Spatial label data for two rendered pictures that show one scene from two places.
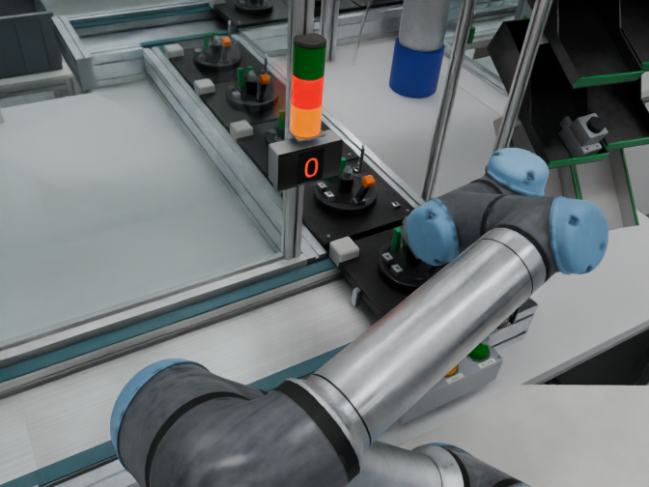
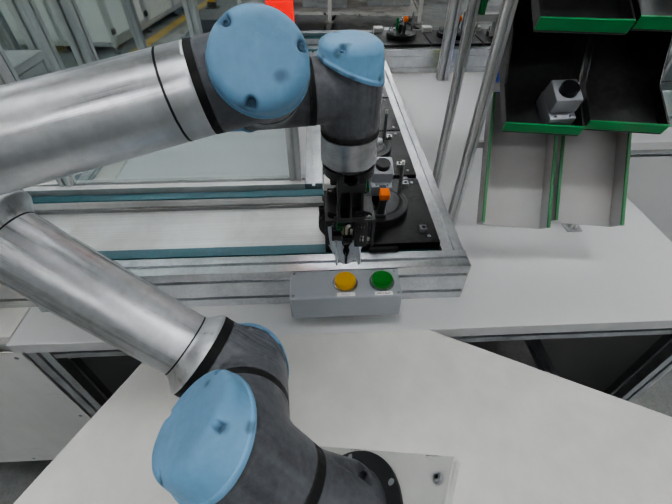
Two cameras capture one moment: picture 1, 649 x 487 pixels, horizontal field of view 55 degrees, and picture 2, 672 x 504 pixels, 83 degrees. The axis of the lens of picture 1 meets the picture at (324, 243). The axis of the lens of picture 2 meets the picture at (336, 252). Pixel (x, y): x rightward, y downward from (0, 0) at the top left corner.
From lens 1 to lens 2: 0.59 m
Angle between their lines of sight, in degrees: 23
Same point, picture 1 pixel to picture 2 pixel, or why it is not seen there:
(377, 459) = (110, 290)
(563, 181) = (546, 162)
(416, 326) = not seen: outside the picture
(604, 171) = (604, 166)
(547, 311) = (499, 283)
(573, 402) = (470, 362)
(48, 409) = (88, 226)
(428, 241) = not seen: hidden behind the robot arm
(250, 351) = (227, 232)
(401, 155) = (452, 145)
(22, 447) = not seen: hidden behind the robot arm
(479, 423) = (369, 345)
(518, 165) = (340, 39)
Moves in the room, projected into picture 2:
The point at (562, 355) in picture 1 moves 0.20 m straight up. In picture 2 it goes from (488, 321) to (521, 251)
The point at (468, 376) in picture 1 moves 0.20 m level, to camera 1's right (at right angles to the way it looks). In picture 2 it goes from (360, 297) to (466, 345)
